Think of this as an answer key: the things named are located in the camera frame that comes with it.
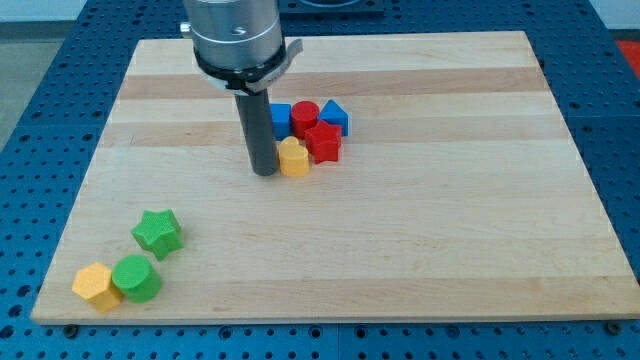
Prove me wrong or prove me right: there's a yellow heart block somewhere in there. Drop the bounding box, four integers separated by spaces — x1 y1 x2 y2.
278 136 310 177

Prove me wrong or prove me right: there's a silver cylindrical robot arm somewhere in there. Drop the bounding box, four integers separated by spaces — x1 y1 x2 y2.
184 0 287 176

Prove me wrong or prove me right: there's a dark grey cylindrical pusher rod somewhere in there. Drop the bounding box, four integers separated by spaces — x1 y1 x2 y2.
235 90 279 176

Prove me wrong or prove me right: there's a light wooden board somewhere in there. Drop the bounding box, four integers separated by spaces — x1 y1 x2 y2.
31 31 639 325

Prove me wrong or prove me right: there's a green cylinder block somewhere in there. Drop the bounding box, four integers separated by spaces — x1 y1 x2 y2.
112 254 162 303

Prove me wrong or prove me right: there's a yellow hexagon block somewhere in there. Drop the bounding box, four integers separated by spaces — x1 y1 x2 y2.
72 262 124 313

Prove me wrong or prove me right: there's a blue triangle block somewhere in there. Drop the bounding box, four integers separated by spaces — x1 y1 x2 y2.
319 99 350 136

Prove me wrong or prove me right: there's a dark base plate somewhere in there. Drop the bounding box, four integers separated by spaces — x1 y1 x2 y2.
277 0 386 14

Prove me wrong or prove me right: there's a green star block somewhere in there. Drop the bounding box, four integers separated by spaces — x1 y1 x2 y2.
131 209 184 261

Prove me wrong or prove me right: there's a blue cube block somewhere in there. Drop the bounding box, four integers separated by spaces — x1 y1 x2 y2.
270 103 292 141

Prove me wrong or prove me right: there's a red cylinder block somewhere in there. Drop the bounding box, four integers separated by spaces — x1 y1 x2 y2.
290 100 320 139

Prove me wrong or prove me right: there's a red star block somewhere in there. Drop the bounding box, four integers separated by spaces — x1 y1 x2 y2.
304 120 342 164

